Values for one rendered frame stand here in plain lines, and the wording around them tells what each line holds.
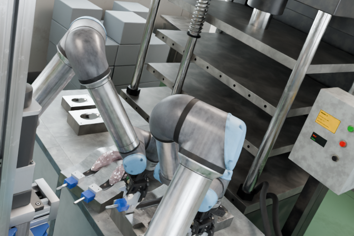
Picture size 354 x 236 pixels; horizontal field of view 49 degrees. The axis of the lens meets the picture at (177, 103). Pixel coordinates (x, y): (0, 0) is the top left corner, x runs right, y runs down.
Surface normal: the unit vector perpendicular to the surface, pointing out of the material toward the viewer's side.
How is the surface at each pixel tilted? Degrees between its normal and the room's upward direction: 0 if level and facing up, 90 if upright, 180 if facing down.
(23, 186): 90
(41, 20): 90
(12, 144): 90
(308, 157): 90
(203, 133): 63
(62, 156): 0
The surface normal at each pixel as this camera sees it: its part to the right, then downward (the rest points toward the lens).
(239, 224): 0.27, -0.87
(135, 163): 0.13, 0.46
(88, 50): 0.27, -0.17
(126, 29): 0.65, 0.48
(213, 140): -0.18, -0.06
